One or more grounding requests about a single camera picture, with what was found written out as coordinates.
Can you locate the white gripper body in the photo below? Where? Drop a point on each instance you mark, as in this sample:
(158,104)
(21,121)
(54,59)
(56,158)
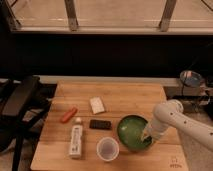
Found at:
(154,130)

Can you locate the pale translucent gripper finger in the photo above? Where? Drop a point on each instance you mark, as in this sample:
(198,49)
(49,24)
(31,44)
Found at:
(145,137)

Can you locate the green ceramic bowl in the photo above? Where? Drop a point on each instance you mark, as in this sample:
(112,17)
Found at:
(130,129)

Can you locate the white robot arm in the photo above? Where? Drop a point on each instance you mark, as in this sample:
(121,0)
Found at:
(170,113)

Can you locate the clear plastic cup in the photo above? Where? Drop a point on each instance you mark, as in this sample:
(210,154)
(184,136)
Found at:
(107,149)

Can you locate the black rectangular block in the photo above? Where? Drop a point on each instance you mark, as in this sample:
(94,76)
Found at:
(100,124)

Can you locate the white sponge block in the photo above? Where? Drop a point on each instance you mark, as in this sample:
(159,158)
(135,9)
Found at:
(97,105)

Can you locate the white tube bottle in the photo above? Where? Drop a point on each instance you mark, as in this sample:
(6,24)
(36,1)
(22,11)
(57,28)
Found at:
(75,150)

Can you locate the orange carrot toy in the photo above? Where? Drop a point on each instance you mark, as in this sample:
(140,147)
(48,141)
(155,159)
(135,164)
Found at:
(68,115)

